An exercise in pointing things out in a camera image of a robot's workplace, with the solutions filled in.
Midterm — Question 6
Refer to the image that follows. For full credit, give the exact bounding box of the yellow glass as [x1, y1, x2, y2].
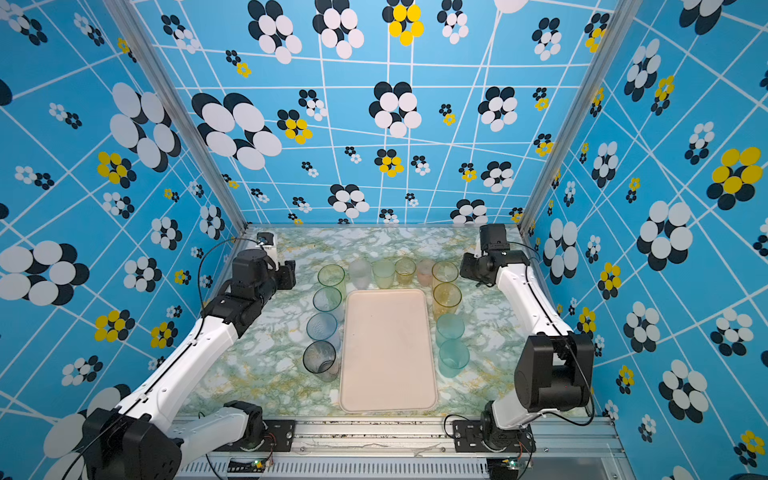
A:
[432, 282, 463, 320]
[431, 260, 459, 287]

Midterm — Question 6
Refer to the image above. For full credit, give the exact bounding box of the green clear glass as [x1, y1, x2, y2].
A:
[317, 264, 347, 298]

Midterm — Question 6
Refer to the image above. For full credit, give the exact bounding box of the frosted pink glass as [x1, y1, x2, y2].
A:
[416, 259, 435, 288]

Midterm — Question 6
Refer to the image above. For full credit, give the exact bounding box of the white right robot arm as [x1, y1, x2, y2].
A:
[460, 251, 594, 450]

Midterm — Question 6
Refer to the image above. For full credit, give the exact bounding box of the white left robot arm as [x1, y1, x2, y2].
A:
[77, 246, 296, 479]

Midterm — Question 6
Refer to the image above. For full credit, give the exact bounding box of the beige rectangular tray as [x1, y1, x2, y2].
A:
[339, 289, 438, 414]

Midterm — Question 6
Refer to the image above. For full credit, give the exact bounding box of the teal clear glass left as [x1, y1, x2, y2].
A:
[312, 286, 344, 322]

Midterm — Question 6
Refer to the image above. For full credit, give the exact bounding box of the blue clear glass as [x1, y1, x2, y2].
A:
[306, 312, 341, 351]

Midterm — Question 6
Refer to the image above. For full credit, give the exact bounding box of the teal glass right upper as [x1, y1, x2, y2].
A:
[436, 313, 465, 347]

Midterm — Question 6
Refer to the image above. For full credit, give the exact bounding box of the frosted white glass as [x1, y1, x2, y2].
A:
[348, 258, 372, 290]

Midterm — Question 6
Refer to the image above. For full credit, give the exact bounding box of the olive clear small glass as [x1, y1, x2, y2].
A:
[395, 257, 416, 287]

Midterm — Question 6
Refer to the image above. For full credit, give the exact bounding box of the dark grey clear glass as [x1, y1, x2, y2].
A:
[302, 340, 341, 382]

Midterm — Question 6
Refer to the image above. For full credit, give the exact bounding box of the teal glass right lower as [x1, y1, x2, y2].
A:
[438, 339, 470, 378]

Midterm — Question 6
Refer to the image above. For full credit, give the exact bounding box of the frosted light green glass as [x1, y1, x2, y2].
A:
[372, 259, 395, 289]

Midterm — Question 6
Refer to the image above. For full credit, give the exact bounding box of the green circuit board left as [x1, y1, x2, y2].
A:
[227, 459, 272, 474]

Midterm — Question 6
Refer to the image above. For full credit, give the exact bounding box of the green circuit board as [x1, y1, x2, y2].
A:
[486, 459, 528, 480]
[227, 459, 272, 474]

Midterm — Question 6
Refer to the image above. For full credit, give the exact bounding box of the green circuit board right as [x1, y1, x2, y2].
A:
[486, 459, 528, 480]

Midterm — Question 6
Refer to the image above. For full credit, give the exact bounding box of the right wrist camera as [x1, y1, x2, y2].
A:
[479, 224, 510, 254]

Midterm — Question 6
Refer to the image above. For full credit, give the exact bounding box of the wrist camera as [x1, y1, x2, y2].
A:
[479, 224, 510, 254]
[255, 232, 279, 265]

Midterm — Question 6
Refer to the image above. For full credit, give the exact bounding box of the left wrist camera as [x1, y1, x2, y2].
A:
[255, 232, 279, 265]

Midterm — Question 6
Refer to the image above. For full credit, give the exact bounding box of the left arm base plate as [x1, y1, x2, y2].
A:
[216, 419, 297, 453]

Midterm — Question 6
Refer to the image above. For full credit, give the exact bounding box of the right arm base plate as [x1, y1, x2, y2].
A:
[448, 419, 537, 455]

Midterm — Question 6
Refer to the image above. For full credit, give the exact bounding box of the aluminium front rail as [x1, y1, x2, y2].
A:
[176, 417, 636, 479]

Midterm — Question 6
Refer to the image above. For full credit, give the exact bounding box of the aluminium corner post right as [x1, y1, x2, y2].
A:
[519, 0, 642, 236]

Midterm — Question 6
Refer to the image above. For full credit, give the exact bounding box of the aluminium corner post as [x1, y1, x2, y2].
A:
[104, 1, 247, 234]
[519, 0, 642, 236]

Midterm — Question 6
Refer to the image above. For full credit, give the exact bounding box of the aluminium corner post left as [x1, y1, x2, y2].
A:
[104, 1, 247, 234]

